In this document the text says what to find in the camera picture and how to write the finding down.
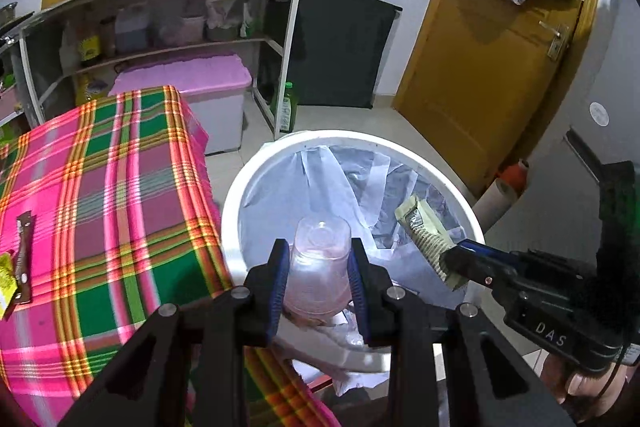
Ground plaid pink green tablecloth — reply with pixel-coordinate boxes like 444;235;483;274
0;86;341;427

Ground green drink bottle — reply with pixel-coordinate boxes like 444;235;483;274
270;81;299;132

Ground white round bin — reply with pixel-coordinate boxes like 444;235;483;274
220;130;487;375

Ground pink lid storage box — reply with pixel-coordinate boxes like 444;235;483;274
109;53;252;156

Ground metal door handle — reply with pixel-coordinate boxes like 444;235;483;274
539;19;570;60

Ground yellow wooden door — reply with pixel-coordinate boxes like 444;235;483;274
392;0;603;202

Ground clear plastic cup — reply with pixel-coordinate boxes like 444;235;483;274
284;216;353;318

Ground purple liquid jug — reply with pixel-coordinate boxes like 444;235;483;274
115;4;151;52

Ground yellow label jar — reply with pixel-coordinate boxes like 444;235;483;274
80;24;101;66

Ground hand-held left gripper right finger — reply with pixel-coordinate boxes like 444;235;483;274
347;237;576;427

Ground steel cooking pot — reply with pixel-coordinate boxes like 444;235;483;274
0;3;33;42

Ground black cabinet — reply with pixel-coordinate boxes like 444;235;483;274
277;0;403;110

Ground cardboard tube orange cap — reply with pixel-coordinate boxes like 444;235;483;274
472;159;530;226

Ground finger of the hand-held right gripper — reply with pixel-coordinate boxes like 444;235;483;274
441;247;523;304
457;238;547;269

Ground brown jar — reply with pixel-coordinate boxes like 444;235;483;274
99;18;118;58

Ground yellow snack wrapper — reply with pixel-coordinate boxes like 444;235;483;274
0;253;21;322

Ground person's right hand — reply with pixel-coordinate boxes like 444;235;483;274
540;346;628;409

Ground crumpled plastic bags on shelf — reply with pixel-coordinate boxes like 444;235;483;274
206;0;251;42

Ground pale green snack wrapper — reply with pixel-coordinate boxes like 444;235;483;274
394;196;466;292

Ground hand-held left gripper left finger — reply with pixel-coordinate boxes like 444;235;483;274
57;238;292;427

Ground brown snack wrapper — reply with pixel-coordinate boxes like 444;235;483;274
12;212;36;305

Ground pink plastic tub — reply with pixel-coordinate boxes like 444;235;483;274
165;14;206;46

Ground white round wall fixture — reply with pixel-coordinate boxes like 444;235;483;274
589;102;611;128

